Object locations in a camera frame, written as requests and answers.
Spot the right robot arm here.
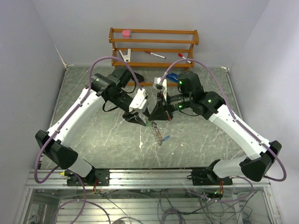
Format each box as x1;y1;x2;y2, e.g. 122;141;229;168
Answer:
149;71;282;185

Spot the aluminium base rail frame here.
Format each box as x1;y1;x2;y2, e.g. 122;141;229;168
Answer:
24;167;273;189

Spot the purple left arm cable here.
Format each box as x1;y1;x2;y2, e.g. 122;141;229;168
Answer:
34;56;144;184

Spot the black object on rack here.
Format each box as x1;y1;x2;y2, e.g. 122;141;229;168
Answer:
135;72;145;83

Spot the blue stapler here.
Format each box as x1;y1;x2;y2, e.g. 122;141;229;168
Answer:
166;72;178;83

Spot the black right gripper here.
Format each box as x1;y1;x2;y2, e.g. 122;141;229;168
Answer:
149;90;193;121

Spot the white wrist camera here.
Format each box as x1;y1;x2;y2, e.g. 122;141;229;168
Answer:
129;89;149;113
152;77;167;99

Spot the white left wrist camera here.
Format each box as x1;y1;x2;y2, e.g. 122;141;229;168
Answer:
129;89;149;113

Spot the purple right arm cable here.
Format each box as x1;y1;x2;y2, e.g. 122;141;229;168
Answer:
158;58;287;182

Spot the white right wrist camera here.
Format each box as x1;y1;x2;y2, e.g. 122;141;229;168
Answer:
152;77;167;99

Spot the round metal keyring disc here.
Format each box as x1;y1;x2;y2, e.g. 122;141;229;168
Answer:
146;119;163;146

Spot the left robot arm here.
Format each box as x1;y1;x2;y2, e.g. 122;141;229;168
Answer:
36;66;149;185

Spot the purple cable loop below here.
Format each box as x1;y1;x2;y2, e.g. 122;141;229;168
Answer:
52;179;110;224

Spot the pink eraser block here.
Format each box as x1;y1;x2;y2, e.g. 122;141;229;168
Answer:
121;29;132;38

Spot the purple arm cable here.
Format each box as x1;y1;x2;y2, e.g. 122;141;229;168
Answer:
158;58;287;182
34;56;144;184

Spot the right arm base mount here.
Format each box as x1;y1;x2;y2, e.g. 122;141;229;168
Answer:
186;159;233;186

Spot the white plastic clamp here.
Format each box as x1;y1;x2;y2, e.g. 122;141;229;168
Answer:
118;49;131;63

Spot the red white marker pen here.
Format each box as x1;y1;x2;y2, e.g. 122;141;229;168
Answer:
144;50;166;59

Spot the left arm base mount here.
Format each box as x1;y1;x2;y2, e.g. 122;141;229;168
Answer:
61;168;110;186

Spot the red capped white marker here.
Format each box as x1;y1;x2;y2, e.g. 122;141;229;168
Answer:
178;53;192;64

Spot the wooden shelf rack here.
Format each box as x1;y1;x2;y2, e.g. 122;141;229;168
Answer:
108;27;199;87

